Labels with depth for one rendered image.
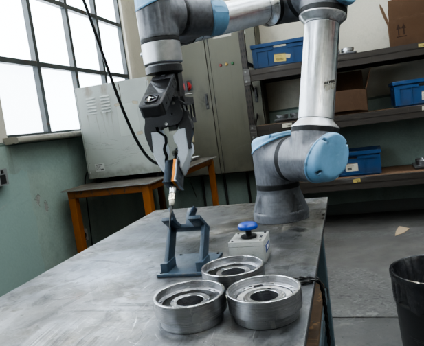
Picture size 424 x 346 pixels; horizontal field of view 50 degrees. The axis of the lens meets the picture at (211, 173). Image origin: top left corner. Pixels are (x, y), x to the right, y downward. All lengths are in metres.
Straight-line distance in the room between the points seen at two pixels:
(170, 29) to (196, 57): 3.78
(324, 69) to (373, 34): 3.60
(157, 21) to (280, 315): 0.55
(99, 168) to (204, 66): 1.90
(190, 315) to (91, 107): 2.60
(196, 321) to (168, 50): 0.49
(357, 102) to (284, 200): 2.99
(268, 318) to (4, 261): 2.22
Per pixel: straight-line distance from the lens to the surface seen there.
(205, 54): 4.64
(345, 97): 4.12
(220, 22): 0.96
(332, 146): 1.09
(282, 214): 1.18
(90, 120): 3.16
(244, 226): 0.90
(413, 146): 4.72
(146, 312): 0.75
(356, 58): 4.08
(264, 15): 1.22
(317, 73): 1.13
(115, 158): 3.09
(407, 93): 4.20
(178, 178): 0.86
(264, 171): 1.19
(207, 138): 4.62
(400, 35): 4.22
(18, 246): 2.81
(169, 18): 0.89
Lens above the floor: 1.08
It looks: 6 degrees down
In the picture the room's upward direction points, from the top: 8 degrees counter-clockwise
